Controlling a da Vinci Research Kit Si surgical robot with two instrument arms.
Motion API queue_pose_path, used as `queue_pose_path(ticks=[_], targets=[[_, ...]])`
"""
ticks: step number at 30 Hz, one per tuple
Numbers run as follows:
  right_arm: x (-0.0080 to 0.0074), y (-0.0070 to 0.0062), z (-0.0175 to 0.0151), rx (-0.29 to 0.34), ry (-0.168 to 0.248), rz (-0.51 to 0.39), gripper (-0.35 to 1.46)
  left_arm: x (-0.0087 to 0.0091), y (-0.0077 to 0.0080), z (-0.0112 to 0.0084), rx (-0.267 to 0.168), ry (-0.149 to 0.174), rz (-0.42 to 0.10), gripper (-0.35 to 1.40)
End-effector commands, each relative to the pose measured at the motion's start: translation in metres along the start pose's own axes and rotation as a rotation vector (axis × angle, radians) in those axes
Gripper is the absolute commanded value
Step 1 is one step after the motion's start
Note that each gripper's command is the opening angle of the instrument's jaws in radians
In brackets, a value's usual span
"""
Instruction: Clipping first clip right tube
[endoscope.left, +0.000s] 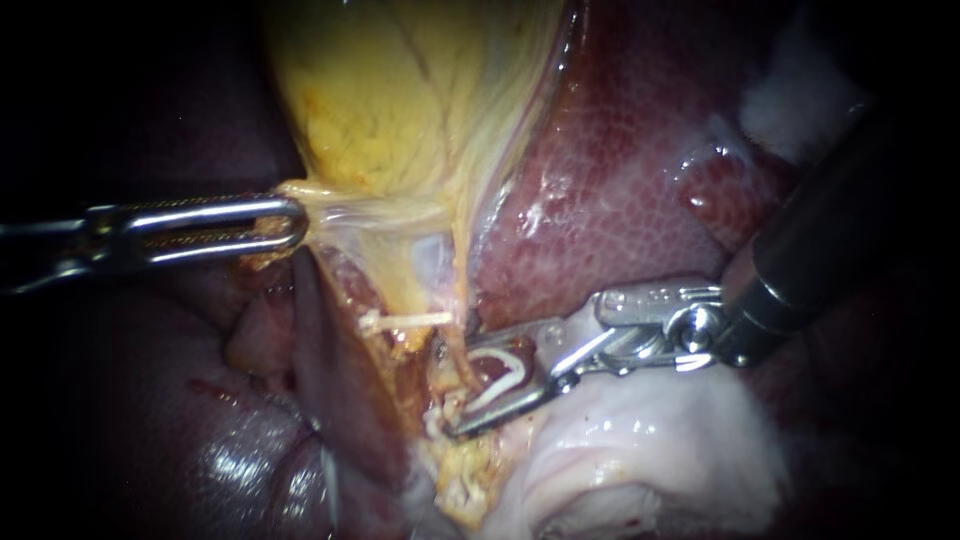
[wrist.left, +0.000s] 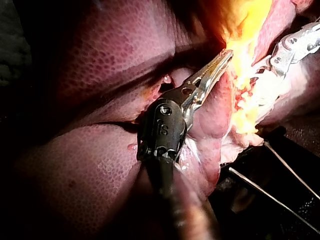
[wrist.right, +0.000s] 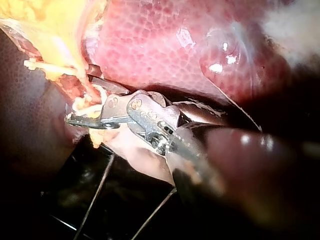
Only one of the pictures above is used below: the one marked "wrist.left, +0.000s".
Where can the gallbladder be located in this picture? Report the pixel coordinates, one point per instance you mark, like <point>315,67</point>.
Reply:
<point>247,30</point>

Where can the right arm instrument jaw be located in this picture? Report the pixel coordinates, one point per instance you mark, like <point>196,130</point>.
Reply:
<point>262,61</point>
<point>262,75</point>

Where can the left arm instrument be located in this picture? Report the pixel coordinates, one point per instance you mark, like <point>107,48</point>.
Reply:
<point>162,125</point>

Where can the dark left arm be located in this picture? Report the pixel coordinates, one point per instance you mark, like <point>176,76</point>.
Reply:
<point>170,200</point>

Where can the right arm instrument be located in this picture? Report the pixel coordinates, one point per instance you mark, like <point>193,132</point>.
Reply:
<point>292,46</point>

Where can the left arm instrument jaw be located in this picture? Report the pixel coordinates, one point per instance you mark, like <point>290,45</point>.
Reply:
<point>208,83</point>
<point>212,65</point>

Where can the pale fatty tissue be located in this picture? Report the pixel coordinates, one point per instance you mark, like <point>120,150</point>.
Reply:
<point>232,147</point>

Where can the dark red liver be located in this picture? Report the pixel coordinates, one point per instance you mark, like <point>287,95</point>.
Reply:
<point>105,62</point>

